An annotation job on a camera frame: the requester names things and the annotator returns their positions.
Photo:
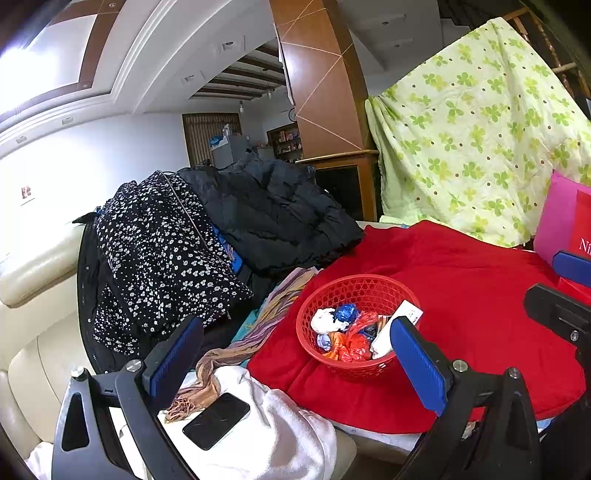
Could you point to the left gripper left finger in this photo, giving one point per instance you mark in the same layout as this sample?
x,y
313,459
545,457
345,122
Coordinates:
x,y
86,445

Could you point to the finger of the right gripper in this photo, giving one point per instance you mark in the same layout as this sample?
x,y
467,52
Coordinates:
x,y
564,316
573,267

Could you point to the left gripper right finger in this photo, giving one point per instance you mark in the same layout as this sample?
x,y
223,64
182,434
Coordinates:
x,y
485,426

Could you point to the white purple medicine box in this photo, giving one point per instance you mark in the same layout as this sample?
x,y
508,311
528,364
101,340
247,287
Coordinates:
x,y
394,329

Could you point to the red plastic bag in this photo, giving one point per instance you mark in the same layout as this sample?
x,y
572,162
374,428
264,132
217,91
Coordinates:
x,y
356,346

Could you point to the orange wrapper bundle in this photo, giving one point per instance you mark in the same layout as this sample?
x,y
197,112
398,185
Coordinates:
x,y
337,345

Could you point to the blue plastic bag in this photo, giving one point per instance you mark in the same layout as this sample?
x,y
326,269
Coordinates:
x,y
346,313

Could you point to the large white tissue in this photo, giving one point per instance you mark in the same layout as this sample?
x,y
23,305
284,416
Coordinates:
x,y
324,322

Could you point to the small white tissue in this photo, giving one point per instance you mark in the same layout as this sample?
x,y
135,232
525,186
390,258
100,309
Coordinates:
x,y
324,342

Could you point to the red paper gift bag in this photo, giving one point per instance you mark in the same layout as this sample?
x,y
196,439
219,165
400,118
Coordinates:
x,y
579,245

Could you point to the red fleece blanket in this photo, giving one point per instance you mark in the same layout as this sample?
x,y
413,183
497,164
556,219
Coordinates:
x,y
471,295

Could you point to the black smartphone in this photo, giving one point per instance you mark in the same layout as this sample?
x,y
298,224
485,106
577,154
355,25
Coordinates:
x,y
212,424

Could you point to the beige leather sofa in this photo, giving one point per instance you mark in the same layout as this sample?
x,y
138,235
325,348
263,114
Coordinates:
x,y
40,337

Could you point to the striped purple tan scarf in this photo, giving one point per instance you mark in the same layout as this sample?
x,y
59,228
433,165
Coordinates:
x,y
206,388

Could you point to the green floral quilt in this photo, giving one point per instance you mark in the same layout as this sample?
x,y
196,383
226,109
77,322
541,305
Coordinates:
x,y
470,138

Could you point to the red plastic mesh basket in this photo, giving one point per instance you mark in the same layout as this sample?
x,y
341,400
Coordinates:
x,y
370,292

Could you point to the black white floral garment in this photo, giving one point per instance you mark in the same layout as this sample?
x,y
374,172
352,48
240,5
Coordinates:
x,y
149,258

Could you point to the white towel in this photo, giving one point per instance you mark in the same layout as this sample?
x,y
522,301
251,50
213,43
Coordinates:
x,y
275,440

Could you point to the wooden cabinet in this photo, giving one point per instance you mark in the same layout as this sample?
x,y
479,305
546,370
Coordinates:
x,y
353,179

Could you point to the black puffer jacket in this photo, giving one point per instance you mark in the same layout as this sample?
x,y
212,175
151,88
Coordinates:
x,y
274,214

